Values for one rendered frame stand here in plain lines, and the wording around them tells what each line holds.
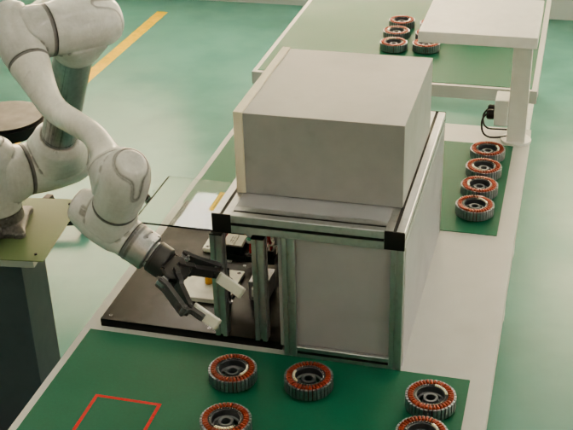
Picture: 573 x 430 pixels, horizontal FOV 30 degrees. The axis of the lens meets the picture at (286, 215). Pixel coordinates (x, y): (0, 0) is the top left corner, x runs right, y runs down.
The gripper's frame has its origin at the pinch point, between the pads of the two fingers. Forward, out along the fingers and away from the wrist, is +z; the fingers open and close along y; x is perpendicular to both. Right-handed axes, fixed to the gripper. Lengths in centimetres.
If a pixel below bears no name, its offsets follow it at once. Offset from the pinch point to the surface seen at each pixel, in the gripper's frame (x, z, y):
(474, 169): -3, 35, 118
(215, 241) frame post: -2.5, -11.1, 13.6
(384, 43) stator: 24, -16, 221
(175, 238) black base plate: 35, -26, 53
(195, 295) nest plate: 24.8, -9.6, 25.9
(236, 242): 7.9, -8.4, 31.8
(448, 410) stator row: -9, 52, 2
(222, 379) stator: 14.6, 8.2, -4.4
